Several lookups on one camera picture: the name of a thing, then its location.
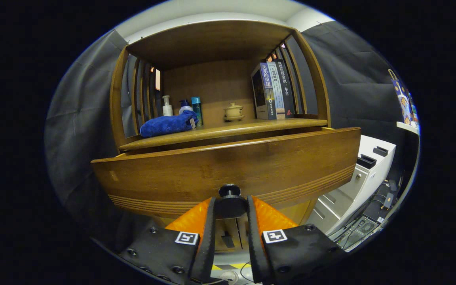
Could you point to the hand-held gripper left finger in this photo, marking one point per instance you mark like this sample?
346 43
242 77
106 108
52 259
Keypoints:
209 237

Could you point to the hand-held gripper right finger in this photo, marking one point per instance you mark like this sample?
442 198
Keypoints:
253 245

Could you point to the wooden drawer with black knob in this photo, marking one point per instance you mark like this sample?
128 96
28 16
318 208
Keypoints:
232 166

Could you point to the white drawer unit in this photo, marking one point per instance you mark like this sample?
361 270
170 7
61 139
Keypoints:
354 186

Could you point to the wooden cabinet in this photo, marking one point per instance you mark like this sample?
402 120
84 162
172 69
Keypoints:
212 39

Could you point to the yellow and black hazard tape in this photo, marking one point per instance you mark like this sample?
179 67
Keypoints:
222 266

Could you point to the blue folded towel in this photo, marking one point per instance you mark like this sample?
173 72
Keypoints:
164 124

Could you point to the beige lidded teacup with saucer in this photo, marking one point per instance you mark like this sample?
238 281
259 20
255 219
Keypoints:
234 111

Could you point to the teal bottle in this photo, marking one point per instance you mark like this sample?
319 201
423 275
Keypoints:
197 109

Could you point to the white bottle with blue cap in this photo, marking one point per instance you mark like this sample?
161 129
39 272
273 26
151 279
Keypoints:
185 107

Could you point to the white pump bottle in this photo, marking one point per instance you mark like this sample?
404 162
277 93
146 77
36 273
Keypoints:
167 109

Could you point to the book with pale grey spine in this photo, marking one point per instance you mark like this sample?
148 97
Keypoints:
277 91

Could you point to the book with blue spine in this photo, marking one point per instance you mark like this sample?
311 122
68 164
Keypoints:
265 87

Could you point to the book with black spine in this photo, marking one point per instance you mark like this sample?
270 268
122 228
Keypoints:
285 87

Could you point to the white side shelf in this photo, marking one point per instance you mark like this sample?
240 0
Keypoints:
408 127

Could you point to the water bottle with red label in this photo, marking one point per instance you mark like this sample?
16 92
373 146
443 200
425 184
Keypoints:
414 113

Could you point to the blue dotted gift bag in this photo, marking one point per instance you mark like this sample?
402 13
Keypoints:
396 85

